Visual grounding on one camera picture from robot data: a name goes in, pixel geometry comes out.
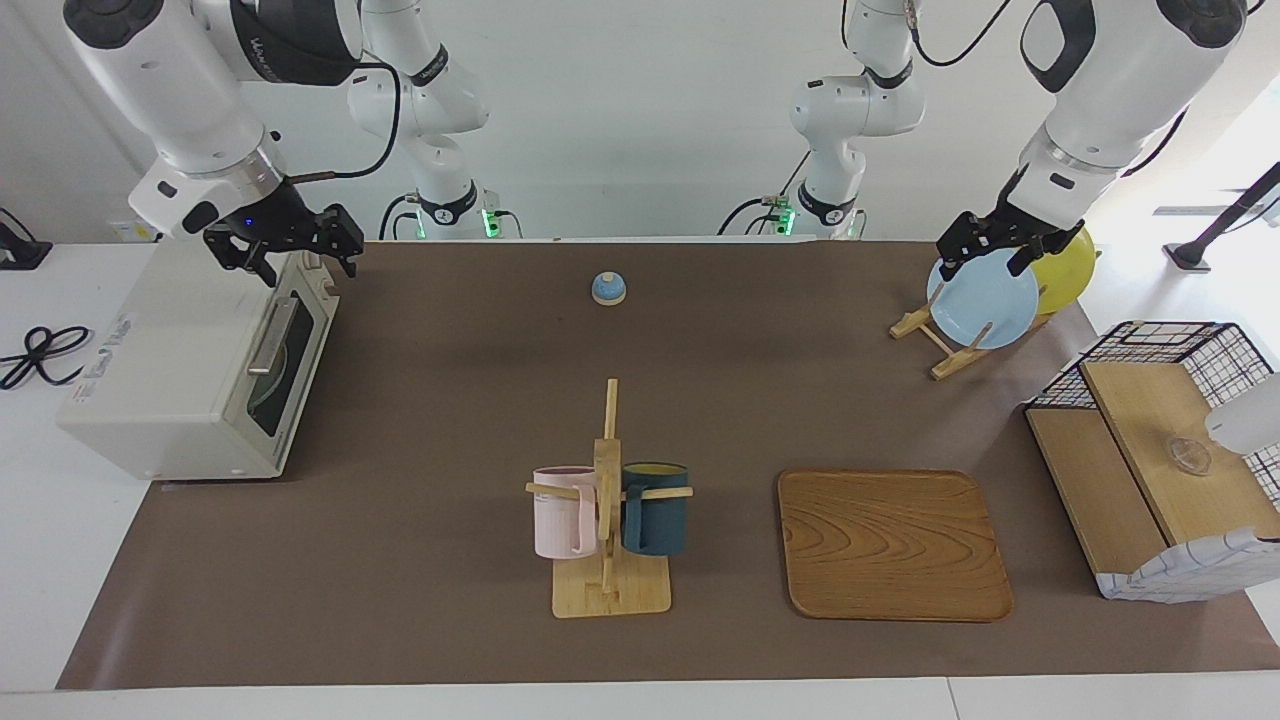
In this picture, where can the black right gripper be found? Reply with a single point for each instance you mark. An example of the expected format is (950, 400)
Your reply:
(275, 222)

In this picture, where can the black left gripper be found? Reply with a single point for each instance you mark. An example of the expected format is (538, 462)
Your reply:
(1005, 228)

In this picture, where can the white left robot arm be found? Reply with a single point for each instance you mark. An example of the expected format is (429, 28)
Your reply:
(1130, 70)

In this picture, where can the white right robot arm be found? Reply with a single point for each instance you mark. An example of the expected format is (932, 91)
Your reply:
(150, 80)

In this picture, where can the white toaster oven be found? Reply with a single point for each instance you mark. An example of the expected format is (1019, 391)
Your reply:
(160, 350)

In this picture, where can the light blue plate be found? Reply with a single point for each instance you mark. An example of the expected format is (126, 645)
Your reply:
(985, 300)

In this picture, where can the yellow plate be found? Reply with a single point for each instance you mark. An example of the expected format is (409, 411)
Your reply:
(1065, 275)

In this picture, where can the wooden plate rack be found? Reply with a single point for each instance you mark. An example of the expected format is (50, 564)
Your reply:
(950, 362)

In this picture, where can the white power strip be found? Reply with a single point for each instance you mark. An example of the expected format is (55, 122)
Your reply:
(135, 232)

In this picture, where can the black angled stand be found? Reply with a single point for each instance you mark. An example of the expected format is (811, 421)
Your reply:
(1215, 235)

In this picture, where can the wooden shelf box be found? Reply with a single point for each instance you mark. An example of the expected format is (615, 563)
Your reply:
(1150, 420)

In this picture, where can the brown table mat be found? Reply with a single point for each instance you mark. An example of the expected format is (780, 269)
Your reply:
(450, 420)

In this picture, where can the small black stand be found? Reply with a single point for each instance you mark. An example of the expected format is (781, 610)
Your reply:
(20, 252)

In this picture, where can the small clear glass dish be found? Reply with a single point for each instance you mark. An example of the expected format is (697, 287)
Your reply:
(1188, 456)

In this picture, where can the white rounded device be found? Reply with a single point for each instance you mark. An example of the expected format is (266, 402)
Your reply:
(1248, 420)

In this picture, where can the wooden tray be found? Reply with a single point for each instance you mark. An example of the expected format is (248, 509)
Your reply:
(890, 545)

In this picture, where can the small blue white bell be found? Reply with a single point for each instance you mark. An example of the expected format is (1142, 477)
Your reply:
(608, 289)

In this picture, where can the pink mug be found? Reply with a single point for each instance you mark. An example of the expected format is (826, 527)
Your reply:
(560, 515)

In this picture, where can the white checked cloth liner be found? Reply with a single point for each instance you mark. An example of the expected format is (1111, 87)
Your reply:
(1200, 575)

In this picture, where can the dark teal mug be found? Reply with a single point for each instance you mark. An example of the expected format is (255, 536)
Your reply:
(660, 515)

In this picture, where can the wooden mug rack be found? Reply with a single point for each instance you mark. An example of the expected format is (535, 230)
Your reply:
(608, 590)

